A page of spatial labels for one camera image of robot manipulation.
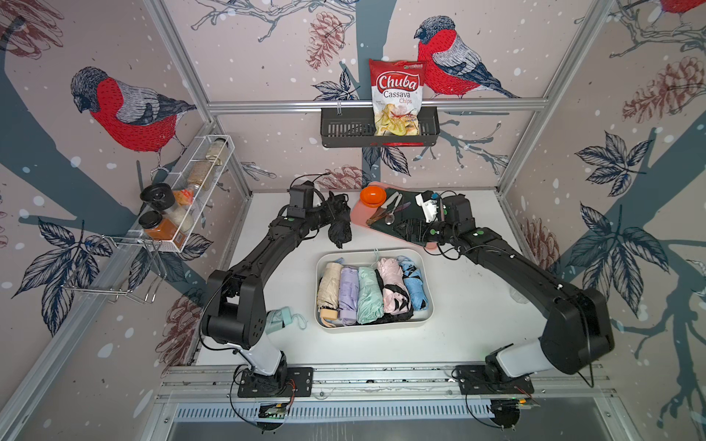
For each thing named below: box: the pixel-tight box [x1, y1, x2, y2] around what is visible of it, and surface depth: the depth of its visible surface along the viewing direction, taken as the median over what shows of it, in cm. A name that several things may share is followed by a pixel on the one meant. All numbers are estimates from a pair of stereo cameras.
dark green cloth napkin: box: [370, 188, 428, 245], surface depth 113 cm
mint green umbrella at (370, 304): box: [357, 267, 385, 326], surface depth 81 cm
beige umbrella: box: [317, 261, 344, 328], surface depth 83 cm
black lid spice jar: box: [139, 182, 176, 212], surface depth 63 cm
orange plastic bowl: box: [359, 185, 388, 208], surface depth 116 cm
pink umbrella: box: [376, 258, 412, 316], surface depth 82 cm
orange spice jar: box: [138, 210, 178, 241], surface depth 61 cm
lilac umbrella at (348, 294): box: [339, 266, 360, 327], surface depth 82 cm
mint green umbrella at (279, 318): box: [264, 305, 308, 336], surface depth 85 cm
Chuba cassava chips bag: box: [369, 58, 427, 137], surface depth 85 cm
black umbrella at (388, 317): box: [362, 305, 414, 326], surface depth 82 cm
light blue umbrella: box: [397, 255, 429, 311], surface depth 89 cm
